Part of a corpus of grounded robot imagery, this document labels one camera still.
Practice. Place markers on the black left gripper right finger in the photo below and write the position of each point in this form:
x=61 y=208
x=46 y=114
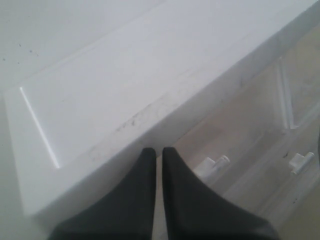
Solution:
x=195 y=212

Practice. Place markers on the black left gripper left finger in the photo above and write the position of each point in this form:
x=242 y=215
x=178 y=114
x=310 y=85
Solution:
x=125 y=213

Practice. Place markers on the clear top left drawer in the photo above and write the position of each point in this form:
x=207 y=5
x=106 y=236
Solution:
x=236 y=149

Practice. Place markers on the white plastic drawer cabinet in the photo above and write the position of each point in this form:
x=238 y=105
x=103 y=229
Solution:
x=85 y=85

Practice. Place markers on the clear top right drawer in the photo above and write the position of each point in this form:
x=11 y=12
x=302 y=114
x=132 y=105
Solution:
x=300 y=78

